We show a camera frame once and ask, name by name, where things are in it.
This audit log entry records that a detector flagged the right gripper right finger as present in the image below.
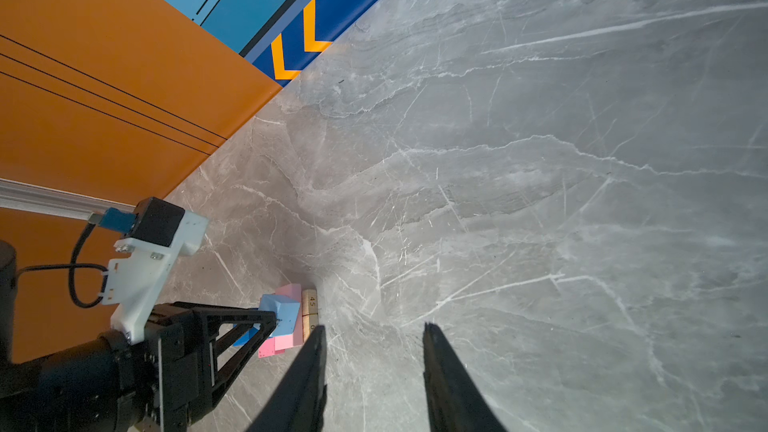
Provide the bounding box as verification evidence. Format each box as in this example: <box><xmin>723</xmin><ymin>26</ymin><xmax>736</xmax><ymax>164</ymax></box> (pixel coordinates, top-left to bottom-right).
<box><xmin>423</xmin><ymin>323</ymin><xmax>506</xmax><ymax>431</ymax></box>

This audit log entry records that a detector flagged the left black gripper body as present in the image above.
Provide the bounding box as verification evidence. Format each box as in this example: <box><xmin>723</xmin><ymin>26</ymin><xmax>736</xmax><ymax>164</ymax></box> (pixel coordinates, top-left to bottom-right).
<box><xmin>1</xmin><ymin>305</ymin><xmax>210</xmax><ymax>431</ymax></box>

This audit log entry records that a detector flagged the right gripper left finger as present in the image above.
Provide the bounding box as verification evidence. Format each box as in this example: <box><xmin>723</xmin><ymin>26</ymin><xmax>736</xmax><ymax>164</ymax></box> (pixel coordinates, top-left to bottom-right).
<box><xmin>247</xmin><ymin>325</ymin><xmax>327</xmax><ymax>432</ymax></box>

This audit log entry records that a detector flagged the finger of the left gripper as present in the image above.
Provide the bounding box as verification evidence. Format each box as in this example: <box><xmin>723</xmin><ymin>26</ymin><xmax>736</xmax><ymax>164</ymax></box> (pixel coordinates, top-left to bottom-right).
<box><xmin>173</xmin><ymin>301</ymin><xmax>277</xmax><ymax>336</ymax></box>
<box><xmin>211</xmin><ymin>326</ymin><xmax>270</xmax><ymax>405</ymax></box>

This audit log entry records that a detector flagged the light blue cube block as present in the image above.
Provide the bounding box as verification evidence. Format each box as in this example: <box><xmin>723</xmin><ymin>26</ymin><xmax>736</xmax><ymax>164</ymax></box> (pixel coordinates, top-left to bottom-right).
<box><xmin>259</xmin><ymin>294</ymin><xmax>301</xmax><ymax>338</ymax></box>

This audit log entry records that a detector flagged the dark pink rectangular block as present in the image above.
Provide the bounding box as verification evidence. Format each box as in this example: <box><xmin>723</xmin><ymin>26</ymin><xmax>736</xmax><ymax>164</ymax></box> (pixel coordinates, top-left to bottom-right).
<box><xmin>257</xmin><ymin>338</ymin><xmax>284</xmax><ymax>358</ymax></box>

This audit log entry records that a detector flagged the light pink rectangular block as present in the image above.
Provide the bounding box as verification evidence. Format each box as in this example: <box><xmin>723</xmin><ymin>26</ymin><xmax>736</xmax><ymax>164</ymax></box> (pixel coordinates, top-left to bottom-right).
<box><xmin>272</xmin><ymin>284</ymin><xmax>303</xmax><ymax>354</ymax></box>

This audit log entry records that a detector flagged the engraved wooden plank block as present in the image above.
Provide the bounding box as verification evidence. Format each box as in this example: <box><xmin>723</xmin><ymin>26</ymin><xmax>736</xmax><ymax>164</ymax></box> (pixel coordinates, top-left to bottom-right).
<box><xmin>302</xmin><ymin>314</ymin><xmax>319</xmax><ymax>342</ymax></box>

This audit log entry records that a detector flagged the plain wooden plank block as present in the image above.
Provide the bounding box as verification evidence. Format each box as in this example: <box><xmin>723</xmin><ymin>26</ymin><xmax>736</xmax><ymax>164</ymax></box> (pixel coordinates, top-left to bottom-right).
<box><xmin>302</xmin><ymin>289</ymin><xmax>318</xmax><ymax>316</ymax></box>

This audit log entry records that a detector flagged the dark blue cube block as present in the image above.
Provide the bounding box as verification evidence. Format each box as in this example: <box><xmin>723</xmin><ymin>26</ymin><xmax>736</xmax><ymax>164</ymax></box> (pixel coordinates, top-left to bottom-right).
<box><xmin>234</xmin><ymin>326</ymin><xmax>259</xmax><ymax>347</ymax></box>

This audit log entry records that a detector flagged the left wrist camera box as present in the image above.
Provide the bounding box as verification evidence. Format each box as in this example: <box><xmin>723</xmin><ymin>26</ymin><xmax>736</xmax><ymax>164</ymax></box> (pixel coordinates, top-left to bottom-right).
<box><xmin>88</xmin><ymin>197</ymin><xmax>209</xmax><ymax>345</ymax></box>

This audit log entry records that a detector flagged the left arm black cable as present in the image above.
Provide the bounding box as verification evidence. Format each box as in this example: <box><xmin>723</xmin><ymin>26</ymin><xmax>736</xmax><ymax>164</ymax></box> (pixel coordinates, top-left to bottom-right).
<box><xmin>16</xmin><ymin>221</ymin><xmax>109</xmax><ymax>310</ymax></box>

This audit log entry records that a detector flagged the left aluminium corner post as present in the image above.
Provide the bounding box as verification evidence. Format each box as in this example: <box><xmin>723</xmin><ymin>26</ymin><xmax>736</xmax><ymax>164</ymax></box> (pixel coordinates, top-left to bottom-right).
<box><xmin>1</xmin><ymin>179</ymin><xmax>134</xmax><ymax>221</ymax></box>

